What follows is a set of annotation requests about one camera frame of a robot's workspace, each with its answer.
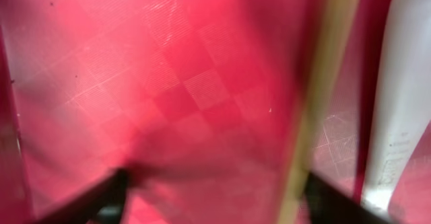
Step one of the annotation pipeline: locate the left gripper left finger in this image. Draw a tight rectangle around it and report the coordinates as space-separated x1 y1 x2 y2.
32 168 129 224

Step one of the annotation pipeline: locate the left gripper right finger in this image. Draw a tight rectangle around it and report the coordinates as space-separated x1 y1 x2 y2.
303 173 391 224

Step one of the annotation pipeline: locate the wooden chopstick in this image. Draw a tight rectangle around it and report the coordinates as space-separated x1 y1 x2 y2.
272 0 359 224

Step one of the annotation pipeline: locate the white plastic fork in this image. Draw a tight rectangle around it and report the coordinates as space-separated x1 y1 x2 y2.
362 0 430 218

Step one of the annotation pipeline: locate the red plastic serving tray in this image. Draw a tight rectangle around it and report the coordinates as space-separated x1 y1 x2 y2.
1 0 430 224

